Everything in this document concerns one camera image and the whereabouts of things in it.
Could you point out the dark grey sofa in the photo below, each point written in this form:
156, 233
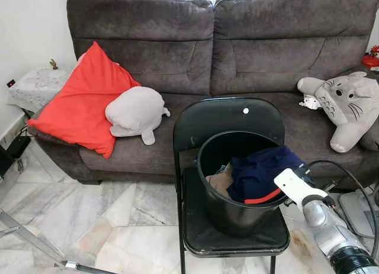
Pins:
249, 55

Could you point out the black folding chair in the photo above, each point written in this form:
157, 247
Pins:
225, 117

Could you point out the red cushion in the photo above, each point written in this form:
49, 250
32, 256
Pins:
83, 102

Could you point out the grey floor fan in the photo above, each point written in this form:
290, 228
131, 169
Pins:
355, 212

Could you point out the black plastic bucket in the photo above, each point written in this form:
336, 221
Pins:
231, 218

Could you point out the black floor box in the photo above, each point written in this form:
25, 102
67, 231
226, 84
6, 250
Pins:
18, 147

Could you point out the red fire extinguisher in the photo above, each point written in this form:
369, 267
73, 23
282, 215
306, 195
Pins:
372, 61

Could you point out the small brass figurine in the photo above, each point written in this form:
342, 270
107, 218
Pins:
54, 64

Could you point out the navy garment red trim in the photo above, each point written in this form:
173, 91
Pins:
254, 173

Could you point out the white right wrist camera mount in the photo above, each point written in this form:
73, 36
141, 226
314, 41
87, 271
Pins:
293, 185

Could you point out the grey seal plush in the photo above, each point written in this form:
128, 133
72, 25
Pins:
136, 111

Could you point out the beige garment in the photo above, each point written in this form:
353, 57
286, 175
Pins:
220, 182

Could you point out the grey totoro plush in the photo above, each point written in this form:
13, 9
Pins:
346, 105

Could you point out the lace covered side table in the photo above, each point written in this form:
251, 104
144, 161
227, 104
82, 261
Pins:
41, 84

